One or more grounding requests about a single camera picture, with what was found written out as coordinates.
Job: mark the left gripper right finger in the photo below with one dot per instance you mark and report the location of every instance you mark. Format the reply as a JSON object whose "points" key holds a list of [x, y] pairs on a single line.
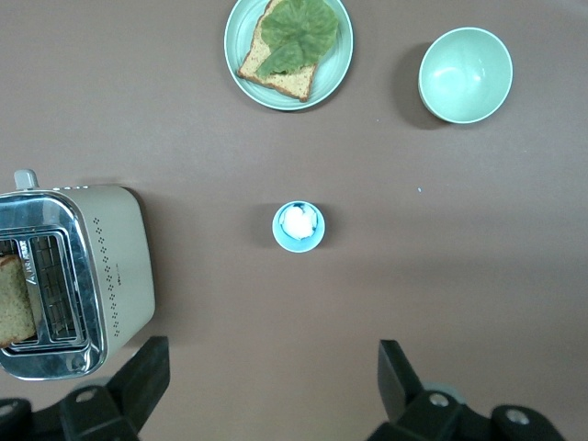
{"points": [[409, 404]]}

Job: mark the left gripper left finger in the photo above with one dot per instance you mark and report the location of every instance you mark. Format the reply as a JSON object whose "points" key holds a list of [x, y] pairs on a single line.
{"points": [[133, 395]]}

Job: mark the light blue plastic cup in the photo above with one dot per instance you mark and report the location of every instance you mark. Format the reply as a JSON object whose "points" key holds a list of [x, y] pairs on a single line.
{"points": [[298, 246]]}

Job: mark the beige chrome toaster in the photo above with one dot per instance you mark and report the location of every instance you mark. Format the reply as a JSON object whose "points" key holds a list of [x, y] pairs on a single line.
{"points": [[124, 257]]}

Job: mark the bread slice in toaster slot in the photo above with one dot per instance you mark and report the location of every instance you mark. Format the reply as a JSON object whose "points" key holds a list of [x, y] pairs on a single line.
{"points": [[14, 298]]}

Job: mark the light green bowl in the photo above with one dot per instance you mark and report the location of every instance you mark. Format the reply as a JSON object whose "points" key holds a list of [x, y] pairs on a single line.
{"points": [[464, 73]]}

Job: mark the light green plate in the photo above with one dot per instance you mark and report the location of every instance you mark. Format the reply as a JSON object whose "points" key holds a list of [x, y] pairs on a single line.
{"points": [[333, 75]]}

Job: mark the toasted bread slice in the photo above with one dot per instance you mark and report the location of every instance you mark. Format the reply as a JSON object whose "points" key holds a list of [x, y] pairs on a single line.
{"points": [[285, 83]]}

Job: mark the green lettuce leaf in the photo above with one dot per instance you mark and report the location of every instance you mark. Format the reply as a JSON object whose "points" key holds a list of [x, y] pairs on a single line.
{"points": [[298, 32]]}

